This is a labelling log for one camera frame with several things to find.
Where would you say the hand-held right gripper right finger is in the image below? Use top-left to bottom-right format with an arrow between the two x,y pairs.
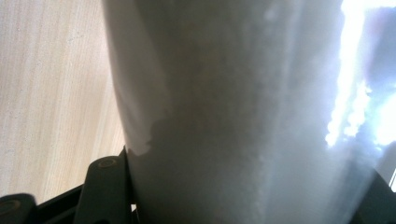
349,169 -> 396,224

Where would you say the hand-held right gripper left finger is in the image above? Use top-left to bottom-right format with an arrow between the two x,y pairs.
74,147 -> 135,224

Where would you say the red and white sugar pouch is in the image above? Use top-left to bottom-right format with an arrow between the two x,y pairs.
101,0 -> 396,224

